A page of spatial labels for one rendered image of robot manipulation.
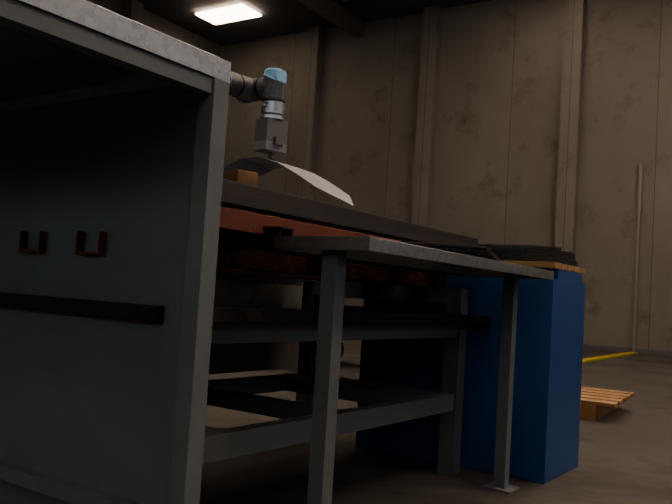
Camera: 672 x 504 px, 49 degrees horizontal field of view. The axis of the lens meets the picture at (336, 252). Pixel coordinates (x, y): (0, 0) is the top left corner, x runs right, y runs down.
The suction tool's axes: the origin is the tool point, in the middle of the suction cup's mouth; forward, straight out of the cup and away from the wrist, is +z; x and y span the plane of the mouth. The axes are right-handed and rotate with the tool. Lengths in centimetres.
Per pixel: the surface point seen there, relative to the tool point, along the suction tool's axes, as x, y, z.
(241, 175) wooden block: -40, -39, 12
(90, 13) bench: -80, -99, -1
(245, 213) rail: -50, -45, 22
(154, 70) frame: -76, -85, 4
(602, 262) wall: 384, 988, -38
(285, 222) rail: -47, -30, 23
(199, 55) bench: -75, -76, -2
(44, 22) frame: -81, -106, 3
